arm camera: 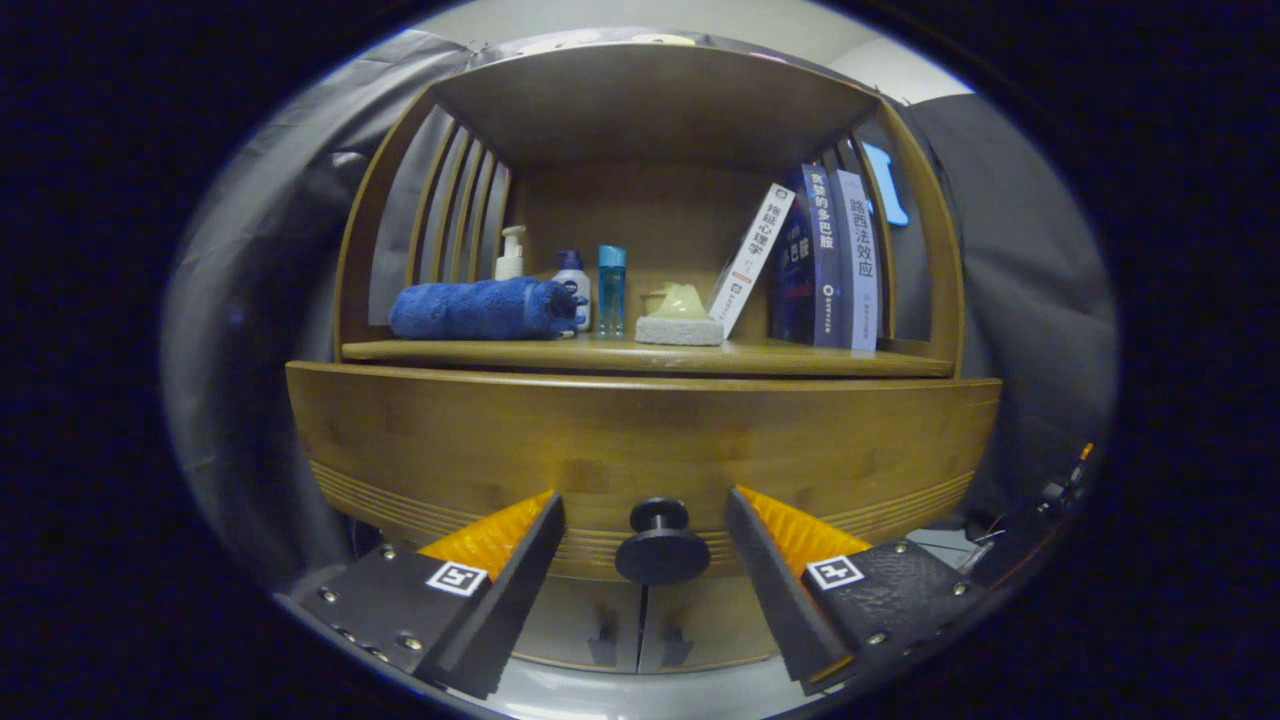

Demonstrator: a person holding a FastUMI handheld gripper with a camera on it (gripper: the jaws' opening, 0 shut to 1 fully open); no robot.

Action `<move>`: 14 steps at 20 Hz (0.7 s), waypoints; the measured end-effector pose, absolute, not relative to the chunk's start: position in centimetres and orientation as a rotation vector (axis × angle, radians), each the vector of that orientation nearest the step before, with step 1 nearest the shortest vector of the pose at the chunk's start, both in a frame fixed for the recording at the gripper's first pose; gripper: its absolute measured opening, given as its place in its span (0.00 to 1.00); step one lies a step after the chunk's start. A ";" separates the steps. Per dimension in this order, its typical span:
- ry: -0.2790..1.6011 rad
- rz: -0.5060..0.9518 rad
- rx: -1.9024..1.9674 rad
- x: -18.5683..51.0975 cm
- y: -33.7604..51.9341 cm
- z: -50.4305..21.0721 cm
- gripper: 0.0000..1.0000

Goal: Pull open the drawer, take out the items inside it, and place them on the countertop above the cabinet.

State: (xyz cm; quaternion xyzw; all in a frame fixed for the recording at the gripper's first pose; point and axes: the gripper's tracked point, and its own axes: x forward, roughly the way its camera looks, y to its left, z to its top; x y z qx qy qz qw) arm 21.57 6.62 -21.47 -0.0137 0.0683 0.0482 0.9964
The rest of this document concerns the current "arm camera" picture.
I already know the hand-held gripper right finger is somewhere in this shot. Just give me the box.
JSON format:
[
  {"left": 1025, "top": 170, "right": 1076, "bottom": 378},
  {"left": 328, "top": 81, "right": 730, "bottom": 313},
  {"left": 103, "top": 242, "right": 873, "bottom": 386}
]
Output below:
[{"left": 724, "top": 486, "right": 1001, "bottom": 698}]

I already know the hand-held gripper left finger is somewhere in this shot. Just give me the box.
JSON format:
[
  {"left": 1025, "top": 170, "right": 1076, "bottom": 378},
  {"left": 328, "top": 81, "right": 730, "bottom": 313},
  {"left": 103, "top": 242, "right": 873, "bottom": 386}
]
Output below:
[{"left": 290, "top": 490, "right": 567, "bottom": 701}]

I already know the black round drawer knob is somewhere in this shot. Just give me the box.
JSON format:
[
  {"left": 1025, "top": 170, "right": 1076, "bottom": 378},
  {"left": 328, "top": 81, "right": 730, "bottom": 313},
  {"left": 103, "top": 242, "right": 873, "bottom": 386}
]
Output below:
[{"left": 614, "top": 497, "right": 712, "bottom": 587}]

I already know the wooden drawer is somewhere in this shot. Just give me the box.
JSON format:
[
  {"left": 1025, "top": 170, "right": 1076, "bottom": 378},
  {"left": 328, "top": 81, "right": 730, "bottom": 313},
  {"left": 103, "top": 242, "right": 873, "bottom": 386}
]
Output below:
[{"left": 285, "top": 360, "right": 1003, "bottom": 583}]

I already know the pale yellow cleaning brush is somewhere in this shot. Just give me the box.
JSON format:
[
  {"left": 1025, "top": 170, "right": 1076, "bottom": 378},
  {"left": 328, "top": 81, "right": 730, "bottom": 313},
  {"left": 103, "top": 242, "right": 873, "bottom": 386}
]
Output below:
[{"left": 634, "top": 283, "right": 725, "bottom": 347}]

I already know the wooden countertop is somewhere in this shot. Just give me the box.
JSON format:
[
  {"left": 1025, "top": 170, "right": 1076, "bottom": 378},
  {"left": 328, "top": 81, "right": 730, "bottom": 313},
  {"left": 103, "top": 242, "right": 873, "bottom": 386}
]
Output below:
[{"left": 340, "top": 335, "right": 956, "bottom": 379}]

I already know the wooden cabinet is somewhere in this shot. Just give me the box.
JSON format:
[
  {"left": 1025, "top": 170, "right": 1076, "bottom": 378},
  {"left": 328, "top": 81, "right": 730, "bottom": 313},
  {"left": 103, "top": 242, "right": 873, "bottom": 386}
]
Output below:
[{"left": 285, "top": 42, "right": 1003, "bottom": 676}]

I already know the blue rolled towel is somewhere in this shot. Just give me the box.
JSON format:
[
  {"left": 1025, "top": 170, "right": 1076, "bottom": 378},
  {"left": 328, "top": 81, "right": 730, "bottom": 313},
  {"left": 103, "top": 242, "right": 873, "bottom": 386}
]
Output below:
[{"left": 388, "top": 277, "right": 581, "bottom": 341}]

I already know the black orange equipment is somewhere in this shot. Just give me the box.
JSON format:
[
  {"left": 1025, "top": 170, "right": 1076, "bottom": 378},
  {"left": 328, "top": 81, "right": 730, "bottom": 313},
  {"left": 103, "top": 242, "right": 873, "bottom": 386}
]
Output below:
[{"left": 1035, "top": 442, "right": 1098, "bottom": 506}]

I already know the white bottle blue cap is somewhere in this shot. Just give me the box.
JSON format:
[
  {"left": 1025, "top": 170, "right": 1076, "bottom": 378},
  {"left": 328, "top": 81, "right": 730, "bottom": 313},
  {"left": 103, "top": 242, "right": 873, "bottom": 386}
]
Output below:
[{"left": 552, "top": 250, "right": 592, "bottom": 334}]

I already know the clear blue bottle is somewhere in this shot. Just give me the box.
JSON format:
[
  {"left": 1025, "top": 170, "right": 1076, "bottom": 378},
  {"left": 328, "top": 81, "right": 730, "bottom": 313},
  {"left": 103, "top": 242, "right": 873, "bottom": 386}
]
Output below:
[{"left": 598, "top": 245, "right": 628, "bottom": 337}]

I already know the white book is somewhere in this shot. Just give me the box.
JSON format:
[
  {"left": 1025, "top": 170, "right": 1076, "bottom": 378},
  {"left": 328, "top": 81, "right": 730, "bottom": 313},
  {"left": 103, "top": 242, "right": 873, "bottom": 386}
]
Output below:
[{"left": 707, "top": 183, "right": 797, "bottom": 339}]

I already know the dark blue book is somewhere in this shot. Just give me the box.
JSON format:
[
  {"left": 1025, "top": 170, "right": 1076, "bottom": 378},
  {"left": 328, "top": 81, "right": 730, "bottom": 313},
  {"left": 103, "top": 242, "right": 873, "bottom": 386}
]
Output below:
[{"left": 770, "top": 165, "right": 846, "bottom": 348}]

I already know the black backdrop cloth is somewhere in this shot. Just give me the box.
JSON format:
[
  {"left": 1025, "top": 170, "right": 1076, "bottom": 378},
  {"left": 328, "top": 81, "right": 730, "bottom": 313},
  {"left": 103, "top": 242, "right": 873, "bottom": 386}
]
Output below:
[{"left": 162, "top": 28, "right": 1116, "bottom": 601}]

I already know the white pump bottle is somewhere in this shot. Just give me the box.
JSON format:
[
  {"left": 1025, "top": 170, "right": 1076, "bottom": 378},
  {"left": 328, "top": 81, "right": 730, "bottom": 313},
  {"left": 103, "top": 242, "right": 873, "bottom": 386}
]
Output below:
[{"left": 494, "top": 225, "right": 528, "bottom": 282}]

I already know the pale blue book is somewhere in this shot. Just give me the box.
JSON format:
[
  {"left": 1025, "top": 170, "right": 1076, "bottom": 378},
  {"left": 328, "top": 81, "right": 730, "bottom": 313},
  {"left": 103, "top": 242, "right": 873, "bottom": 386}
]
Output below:
[{"left": 830, "top": 169, "right": 881, "bottom": 353}]

